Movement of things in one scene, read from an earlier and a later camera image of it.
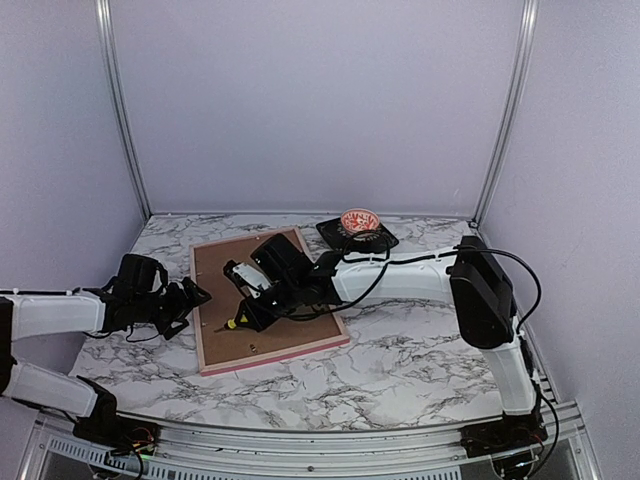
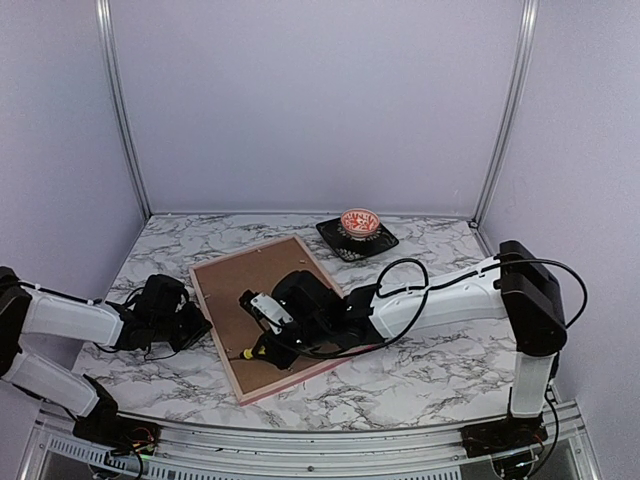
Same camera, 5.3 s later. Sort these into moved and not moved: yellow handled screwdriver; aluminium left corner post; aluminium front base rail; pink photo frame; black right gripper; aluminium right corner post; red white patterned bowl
Moved: yellow handled screwdriver; pink photo frame; black right gripper
Not moved: aluminium front base rail; red white patterned bowl; aluminium right corner post; aluminium left corner post
